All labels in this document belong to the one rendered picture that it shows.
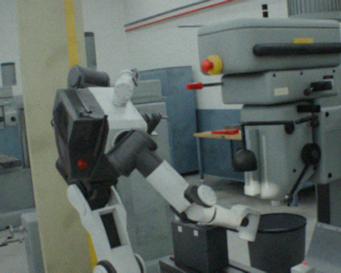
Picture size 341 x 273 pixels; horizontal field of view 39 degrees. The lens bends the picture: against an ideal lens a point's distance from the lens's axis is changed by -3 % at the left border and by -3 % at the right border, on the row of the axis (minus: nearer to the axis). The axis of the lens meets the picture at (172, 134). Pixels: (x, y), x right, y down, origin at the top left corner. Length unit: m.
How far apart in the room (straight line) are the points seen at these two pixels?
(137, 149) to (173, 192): 0.18
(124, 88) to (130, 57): 9.71
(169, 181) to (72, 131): 0.36
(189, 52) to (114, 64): 2.53
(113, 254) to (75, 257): 1.34
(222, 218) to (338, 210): 0.53
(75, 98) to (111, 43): 9.63
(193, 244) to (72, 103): 0.78
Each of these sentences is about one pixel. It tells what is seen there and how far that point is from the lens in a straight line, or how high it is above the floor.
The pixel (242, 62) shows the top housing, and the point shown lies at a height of 1.76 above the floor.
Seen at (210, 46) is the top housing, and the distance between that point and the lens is 1.53.
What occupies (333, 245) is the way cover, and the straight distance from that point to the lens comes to 2.04.
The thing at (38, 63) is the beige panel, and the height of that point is 1.91.
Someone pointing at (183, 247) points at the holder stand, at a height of 1.03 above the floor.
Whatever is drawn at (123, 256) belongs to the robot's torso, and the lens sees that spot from 1.95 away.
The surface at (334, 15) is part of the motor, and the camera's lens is 1.77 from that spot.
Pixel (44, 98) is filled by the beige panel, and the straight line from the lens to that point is 3.06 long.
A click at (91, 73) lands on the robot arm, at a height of 1.78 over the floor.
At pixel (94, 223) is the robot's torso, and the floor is 1.21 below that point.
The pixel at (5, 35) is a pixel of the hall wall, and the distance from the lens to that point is 10.59.
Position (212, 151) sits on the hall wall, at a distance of 9.07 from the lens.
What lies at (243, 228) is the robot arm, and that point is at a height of 1.17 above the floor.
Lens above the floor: 1.72
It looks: 6 degrees down
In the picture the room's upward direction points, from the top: 5 degrees counter-clockwise
